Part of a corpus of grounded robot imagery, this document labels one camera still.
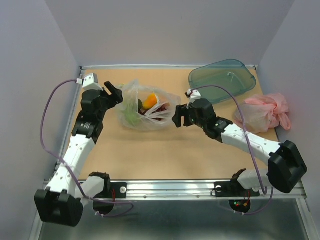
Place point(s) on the aluminium front rail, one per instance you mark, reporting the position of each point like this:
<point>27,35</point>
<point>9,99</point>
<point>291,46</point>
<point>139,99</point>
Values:
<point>167,190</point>

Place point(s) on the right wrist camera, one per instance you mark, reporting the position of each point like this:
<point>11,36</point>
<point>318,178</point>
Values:
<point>193,95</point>

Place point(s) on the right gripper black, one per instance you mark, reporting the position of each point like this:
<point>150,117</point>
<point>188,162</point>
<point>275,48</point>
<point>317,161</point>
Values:
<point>182,110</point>

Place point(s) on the pink plastic bag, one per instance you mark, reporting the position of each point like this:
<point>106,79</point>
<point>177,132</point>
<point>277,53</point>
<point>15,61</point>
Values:
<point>259,113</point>

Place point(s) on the clear plastic bag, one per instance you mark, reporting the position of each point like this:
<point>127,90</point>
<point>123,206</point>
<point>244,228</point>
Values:
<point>133,91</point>

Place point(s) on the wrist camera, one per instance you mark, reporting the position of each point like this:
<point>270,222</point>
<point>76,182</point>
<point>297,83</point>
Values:
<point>193,95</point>
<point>89,82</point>

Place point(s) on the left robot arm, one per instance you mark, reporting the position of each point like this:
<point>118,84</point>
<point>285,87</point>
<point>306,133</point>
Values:
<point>64,198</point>

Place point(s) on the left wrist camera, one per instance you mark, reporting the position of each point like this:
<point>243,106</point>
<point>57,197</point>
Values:
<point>89,82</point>

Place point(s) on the red grape bunch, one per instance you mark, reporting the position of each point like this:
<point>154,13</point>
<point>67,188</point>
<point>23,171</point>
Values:
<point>160,114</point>

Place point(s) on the green apple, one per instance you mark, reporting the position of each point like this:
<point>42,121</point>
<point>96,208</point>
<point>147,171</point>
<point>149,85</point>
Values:
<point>132,118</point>

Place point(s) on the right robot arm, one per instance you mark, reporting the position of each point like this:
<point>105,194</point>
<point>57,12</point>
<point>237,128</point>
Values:
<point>276,165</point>

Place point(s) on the orange fruit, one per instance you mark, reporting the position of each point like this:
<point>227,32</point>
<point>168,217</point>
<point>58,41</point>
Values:
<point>150,101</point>

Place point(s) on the teal plastic container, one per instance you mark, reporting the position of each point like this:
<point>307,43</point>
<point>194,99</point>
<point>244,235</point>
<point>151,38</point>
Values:
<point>217,81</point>

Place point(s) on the dark green fruit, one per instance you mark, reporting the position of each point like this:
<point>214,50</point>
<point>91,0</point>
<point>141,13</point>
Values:
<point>139,105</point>

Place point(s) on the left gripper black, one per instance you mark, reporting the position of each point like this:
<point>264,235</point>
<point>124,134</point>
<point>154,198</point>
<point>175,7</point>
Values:
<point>115,98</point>

